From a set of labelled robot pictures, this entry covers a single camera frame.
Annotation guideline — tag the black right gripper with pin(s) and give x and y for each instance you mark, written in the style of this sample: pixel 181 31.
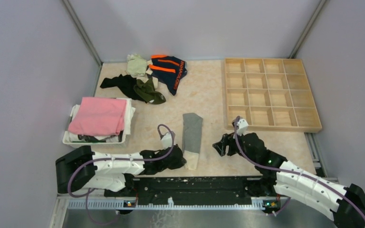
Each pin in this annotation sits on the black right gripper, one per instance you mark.
pixel 227 139

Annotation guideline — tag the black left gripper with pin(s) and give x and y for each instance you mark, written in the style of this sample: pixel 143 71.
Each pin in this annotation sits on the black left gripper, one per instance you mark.
pixel 178 164

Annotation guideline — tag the grey underwear white waistband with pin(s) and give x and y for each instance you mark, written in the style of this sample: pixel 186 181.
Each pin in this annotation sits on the grey underwear white waistband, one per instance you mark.
pixel 192 138

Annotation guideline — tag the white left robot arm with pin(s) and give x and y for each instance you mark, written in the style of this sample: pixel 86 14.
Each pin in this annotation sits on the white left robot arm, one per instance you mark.
pixel 84 168

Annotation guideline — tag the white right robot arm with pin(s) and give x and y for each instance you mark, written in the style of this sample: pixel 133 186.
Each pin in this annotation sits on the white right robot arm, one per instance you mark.
pixel 311 185

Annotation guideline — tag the dark green underwear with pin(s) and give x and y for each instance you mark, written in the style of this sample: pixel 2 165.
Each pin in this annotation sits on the dark green underwear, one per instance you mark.
pixel 147 92

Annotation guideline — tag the black underwear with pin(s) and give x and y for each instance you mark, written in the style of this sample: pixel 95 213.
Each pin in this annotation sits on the black underwear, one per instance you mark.
pixel 125 84

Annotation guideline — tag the navy orange underwear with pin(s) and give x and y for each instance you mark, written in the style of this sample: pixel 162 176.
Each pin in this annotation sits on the navy orange underwear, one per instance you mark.
pixel 169 70

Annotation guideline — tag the light green underwear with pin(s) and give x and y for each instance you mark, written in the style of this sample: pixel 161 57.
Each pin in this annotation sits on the light green underwear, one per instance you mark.
pixel 136 65

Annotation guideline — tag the wooden compartment tray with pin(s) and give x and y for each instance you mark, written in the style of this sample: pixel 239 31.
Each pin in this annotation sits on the wooden compartment tray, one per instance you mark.
pixel 272 94

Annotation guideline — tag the pink folded cloth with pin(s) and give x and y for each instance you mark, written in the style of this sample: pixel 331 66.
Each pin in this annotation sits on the pink folded cloth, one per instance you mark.
pixel 99 117

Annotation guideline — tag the white perforated plastic basket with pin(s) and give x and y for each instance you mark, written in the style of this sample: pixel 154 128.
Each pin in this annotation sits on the white perforated plastic basket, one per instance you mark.
pixel 116 141

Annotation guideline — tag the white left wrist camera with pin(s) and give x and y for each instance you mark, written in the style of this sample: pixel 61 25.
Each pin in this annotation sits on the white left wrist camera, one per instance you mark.
pixel 167 140

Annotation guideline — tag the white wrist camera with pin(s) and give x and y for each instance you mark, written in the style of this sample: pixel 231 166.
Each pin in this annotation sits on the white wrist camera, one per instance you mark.
pixel 167 140
pixel 240 126

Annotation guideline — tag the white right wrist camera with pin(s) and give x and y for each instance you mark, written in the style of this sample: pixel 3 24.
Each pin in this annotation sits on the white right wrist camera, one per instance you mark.
pixel 240 126

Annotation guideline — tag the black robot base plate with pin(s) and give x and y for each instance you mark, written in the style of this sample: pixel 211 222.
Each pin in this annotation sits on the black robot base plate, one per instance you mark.
pixel 199 191

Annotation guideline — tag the aluminium frame rail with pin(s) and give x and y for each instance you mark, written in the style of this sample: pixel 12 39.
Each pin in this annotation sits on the aluminium frame rail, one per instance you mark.
pixel 96 211

